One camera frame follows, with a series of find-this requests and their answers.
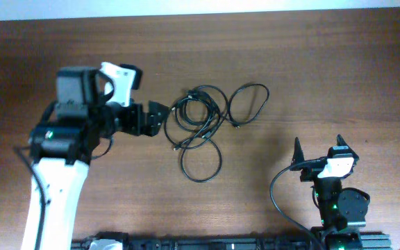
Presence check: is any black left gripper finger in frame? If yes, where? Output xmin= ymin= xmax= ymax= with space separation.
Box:
xmin=146 ymin=121 xmax=162 ymax=137
xmin=148 ymin=101 xmax=169 ymax=122

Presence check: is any black usb cable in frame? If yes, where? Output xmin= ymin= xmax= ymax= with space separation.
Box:
xmin=170 ymin=90 xmax=223 ymax=183
xmin=163 ymin=85 xmax=229 ymax=151
xmin=185 ymin=83 xmax=270 ymax=140

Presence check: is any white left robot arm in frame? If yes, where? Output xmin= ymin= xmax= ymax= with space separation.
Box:
xmin=14 ymin=62 xmax=169 ymax=249

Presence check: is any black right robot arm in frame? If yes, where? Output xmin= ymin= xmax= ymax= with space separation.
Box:
xmin=292 ymin=135 xmax=370 ymax=249

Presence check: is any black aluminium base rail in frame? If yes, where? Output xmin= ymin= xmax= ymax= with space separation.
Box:
xmin=70 ymin=232 xmax=392 ymax=250

